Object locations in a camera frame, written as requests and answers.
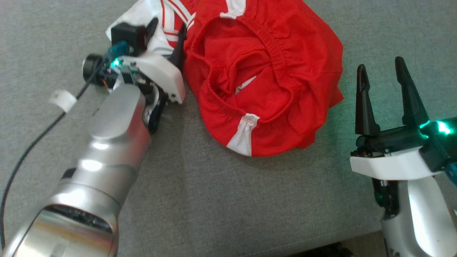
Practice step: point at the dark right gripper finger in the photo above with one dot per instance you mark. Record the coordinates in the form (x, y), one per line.
(365, 114)
(412, 103)

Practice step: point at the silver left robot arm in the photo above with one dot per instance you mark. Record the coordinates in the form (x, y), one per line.
(114, 121)

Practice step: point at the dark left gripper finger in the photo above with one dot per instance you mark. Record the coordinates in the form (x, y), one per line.
(180, 53)
(151, 34)

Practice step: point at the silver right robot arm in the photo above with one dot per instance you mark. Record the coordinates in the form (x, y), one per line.
(425, 214)

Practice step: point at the red and white shirt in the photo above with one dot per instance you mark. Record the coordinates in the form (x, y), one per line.
(137, 14)

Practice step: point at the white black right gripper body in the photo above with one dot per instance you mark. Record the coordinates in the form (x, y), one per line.
(389, 164)

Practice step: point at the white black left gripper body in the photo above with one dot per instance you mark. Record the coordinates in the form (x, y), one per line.
(162, 73)

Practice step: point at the red shorts with white stripes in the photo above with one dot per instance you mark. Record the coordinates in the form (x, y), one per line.
(267, 89)

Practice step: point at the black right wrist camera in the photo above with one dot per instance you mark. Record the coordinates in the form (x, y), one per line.
(437, 150)

